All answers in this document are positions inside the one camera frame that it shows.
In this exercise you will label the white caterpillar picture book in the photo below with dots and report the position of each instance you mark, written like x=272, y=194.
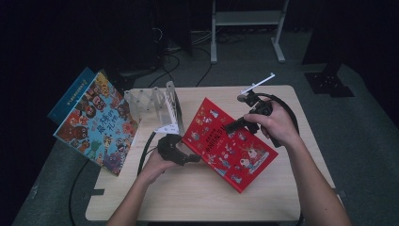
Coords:
x=172, y=108

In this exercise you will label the black square floor plate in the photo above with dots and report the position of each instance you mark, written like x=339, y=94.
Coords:
x=327, y=84

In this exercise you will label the light blue animals picture book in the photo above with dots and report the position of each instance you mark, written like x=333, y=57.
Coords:
x=97, y=125

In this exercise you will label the black floor stand base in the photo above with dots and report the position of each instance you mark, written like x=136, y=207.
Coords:
x=124, y=83

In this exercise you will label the person's left hand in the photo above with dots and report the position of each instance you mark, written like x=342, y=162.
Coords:
x=155, y=168

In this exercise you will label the blue monster picture book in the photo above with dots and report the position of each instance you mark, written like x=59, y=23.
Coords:
x=70, y=94

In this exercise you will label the white metal stand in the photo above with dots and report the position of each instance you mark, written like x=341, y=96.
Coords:
x=247, y=19

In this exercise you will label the person's right hand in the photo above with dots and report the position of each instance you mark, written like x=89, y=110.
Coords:
x=280, y=125

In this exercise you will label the red picture book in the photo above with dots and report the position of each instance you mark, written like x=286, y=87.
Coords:
x=229, y=150

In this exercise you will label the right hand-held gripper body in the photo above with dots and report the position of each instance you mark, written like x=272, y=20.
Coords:
x=258, y=106

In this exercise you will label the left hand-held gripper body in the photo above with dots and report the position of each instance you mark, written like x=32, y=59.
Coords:
x=171, y=149

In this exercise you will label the clear acrylic book rack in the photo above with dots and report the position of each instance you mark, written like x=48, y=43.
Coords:
x=150, y=106

